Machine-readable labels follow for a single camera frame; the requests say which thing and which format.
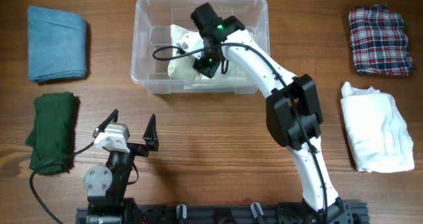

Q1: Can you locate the clear plastic storage bin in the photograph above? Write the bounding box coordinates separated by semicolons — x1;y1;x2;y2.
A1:
131;0;270;94

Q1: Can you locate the plaid flannel cloth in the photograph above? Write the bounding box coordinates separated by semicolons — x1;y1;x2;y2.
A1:
348;5;414;76

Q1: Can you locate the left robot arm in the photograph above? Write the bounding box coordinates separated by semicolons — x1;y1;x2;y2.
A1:
80;109;159;224

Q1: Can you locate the cream cloth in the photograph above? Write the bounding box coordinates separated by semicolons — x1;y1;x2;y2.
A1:
167;24;255;81

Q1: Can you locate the folded blue cloth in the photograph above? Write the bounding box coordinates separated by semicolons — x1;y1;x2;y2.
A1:
27;6;87;83

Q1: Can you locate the folded dark green cloth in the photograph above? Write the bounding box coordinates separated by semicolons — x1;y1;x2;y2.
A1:
25;92;75;175

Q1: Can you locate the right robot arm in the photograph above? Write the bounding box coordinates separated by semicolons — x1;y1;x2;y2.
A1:
190;3;344;223

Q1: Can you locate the folded white cloth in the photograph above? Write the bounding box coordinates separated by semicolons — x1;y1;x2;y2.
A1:
340;82;415;173

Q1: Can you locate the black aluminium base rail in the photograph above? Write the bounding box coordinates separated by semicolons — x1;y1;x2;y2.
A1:
75;202;369;224

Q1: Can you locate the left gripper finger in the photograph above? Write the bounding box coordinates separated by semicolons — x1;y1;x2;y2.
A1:
93;109;119;137
143;114;159;151

